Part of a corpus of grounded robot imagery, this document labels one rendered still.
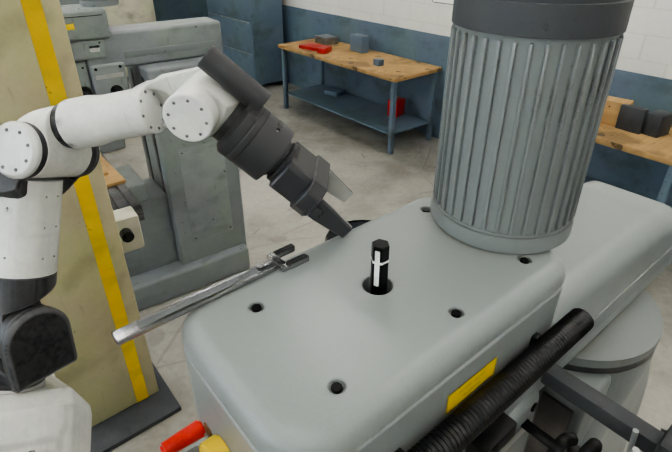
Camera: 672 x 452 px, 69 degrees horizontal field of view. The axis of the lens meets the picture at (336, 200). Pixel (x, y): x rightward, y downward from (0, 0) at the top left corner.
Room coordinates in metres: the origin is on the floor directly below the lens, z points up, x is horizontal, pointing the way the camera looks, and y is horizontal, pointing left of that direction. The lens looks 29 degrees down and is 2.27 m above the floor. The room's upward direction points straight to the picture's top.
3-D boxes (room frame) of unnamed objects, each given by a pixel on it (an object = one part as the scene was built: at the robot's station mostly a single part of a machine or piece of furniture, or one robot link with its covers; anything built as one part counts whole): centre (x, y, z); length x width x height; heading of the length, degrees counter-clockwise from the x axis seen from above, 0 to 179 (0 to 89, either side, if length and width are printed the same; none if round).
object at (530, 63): (0.63, -0.24, 2.05); 0.20 x 0.20 x 0.32
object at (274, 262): (0.46, 0.14, 1.89); 0.24 x 0.04 x 0.01; 131
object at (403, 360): (0.48, -0.06, 1.81); 0.47 x 0.26 x 0.16; 130
